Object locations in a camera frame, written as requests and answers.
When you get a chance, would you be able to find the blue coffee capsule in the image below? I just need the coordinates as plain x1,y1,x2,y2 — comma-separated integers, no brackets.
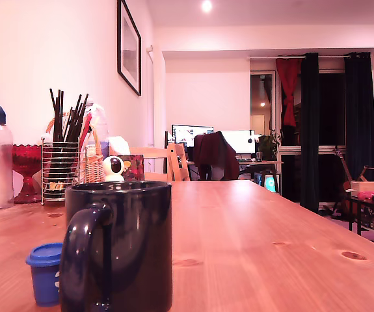
25,242,64,308

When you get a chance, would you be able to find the light wooden chair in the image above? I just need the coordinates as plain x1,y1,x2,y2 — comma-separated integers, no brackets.
129,142,191,183

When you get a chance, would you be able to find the black computer monitor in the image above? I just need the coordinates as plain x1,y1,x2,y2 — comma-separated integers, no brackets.
171,124,215,149

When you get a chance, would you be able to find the dark red jacket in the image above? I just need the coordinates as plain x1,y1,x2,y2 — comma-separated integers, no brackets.
193,131,239,181

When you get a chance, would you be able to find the black office chair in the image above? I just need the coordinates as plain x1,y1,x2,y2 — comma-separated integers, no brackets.
202,163,228,181

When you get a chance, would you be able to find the white lit computer monitor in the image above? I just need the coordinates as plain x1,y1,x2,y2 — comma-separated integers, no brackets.
220,129,256,155

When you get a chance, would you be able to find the white crumpled cloth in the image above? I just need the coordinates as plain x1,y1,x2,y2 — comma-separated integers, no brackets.
108,136,131,156

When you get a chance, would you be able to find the green potted plant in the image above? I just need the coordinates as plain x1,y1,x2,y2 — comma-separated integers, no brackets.
257,129,282,162

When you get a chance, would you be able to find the computer tower with lit fan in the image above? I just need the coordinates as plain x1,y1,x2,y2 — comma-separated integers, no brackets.
254,171,280,195

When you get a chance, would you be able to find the wicker basket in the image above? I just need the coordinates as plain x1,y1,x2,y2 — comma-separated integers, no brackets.
46,112,107,185

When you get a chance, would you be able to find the translucent plastic bag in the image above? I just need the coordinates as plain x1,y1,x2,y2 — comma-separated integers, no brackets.
84,102,110,153

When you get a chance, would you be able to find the dark blue ceramic mug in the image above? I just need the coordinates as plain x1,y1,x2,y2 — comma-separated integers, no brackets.
59,180,174,312

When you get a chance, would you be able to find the red curtain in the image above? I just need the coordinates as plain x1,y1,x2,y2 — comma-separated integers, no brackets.
275,57,303,128

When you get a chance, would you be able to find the black framed picture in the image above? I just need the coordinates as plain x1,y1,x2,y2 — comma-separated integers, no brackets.
116,0,142,97

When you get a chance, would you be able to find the dark green curtain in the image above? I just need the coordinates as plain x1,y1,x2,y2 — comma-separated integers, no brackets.
299,52,320,214
344,51,374,181

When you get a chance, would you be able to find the curtain rod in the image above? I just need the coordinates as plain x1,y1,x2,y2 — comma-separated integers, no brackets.
247,55,352,60

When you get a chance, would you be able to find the red glass goblet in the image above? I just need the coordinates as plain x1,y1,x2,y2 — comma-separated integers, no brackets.
12,144,43,205

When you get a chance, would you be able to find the acoustic guitar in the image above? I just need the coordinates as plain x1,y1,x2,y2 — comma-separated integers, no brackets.
332,146,357,216

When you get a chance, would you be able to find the black side table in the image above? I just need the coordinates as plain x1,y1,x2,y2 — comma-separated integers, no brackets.
345,194,374,237

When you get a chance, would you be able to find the light wooden box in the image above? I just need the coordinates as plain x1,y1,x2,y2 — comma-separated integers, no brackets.
350,181,374,198

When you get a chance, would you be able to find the white wall conduit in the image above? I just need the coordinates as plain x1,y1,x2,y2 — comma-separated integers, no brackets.
146,44,155,147

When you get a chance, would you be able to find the small white round camera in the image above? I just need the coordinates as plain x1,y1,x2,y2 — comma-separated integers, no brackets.
103,155,126,182

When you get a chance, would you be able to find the red handled utensil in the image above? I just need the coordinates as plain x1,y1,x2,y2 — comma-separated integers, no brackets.
79,112,94,147

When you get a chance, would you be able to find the wire utensil rack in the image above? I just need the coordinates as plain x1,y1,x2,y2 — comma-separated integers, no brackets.
40,136,88,206

